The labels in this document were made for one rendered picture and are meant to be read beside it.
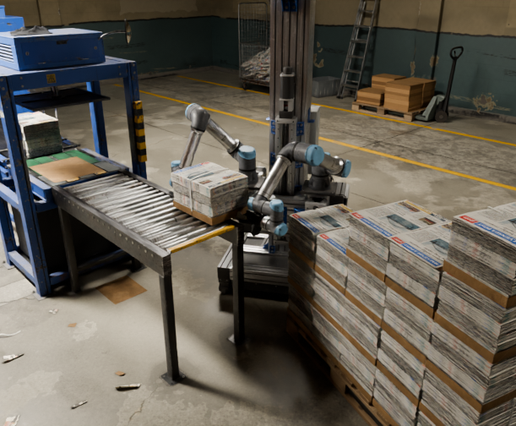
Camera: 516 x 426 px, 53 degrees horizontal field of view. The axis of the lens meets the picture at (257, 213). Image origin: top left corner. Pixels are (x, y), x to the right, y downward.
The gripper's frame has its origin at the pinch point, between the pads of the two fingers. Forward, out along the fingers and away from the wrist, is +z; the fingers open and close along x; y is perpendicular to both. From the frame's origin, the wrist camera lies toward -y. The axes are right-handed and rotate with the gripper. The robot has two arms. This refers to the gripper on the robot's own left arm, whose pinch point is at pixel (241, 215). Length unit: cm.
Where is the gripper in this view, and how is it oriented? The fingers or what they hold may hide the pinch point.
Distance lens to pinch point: 305.8
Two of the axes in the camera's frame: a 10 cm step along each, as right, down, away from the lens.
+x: -7.3, 2.9, -6.2
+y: -0.1, -9.1, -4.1
